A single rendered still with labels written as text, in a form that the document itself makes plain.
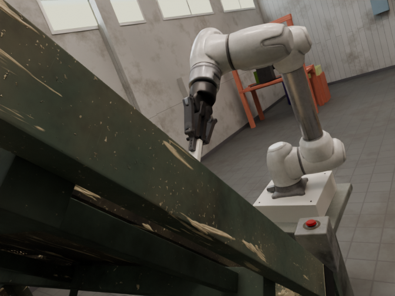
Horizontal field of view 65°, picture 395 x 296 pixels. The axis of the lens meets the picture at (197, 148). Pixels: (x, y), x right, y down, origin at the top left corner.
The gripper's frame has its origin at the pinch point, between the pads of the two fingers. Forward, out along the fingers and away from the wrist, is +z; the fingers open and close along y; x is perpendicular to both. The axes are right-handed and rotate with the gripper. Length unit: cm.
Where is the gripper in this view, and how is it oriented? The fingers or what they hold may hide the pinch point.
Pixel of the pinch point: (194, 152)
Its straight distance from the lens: 77.1
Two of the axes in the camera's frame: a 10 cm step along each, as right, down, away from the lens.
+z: -1.2, 8.7, -4.7
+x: -7.9, 2.1, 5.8
